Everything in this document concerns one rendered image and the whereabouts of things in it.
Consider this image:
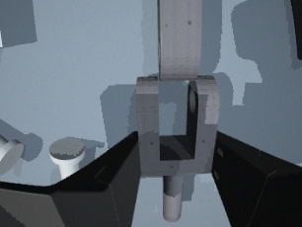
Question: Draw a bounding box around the white headed pin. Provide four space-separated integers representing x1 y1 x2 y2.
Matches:
49 137 85 180

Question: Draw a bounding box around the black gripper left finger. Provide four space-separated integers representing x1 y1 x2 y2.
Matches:
0 131 141 227

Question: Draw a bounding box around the grey headed pin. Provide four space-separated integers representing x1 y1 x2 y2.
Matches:
0 135 24 176

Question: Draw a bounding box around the dark grey l-shaped hex key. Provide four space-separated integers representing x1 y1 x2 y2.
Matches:
290 0 302 60

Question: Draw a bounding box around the dark grey flat slab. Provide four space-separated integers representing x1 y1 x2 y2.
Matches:
0 0 302 227

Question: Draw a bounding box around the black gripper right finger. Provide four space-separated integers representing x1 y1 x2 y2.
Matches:
211 131 302 227

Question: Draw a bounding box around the grey clevis fork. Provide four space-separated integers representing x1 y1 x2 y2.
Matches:
136 75 220 222

